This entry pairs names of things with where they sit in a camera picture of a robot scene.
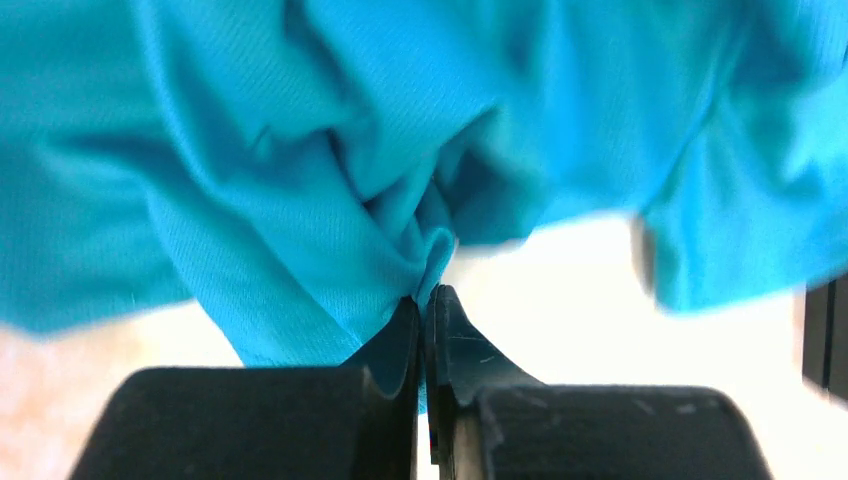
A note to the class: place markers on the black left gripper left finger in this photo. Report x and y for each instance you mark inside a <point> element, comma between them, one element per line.
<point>354,421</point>

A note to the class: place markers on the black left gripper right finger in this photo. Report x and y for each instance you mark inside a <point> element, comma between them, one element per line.
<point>490,419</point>

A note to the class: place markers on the teal garment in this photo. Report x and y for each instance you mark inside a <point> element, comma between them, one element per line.
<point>298,167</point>

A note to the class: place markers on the black square frame left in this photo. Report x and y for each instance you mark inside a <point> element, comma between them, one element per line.
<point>824,351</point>

